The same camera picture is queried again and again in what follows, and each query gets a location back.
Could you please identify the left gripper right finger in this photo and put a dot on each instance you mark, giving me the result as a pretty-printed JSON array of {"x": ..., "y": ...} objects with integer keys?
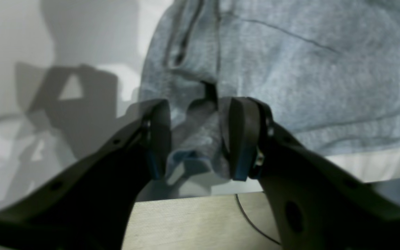
[{"x": 316, "y": 204}]

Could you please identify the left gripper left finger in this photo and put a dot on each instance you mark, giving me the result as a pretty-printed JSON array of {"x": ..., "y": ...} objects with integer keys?
[{"x": 87, "y": 206}]

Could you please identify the grey t-shirt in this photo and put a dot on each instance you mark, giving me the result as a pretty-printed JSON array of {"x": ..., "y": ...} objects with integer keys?
[{"x": 328, "y": 69}]

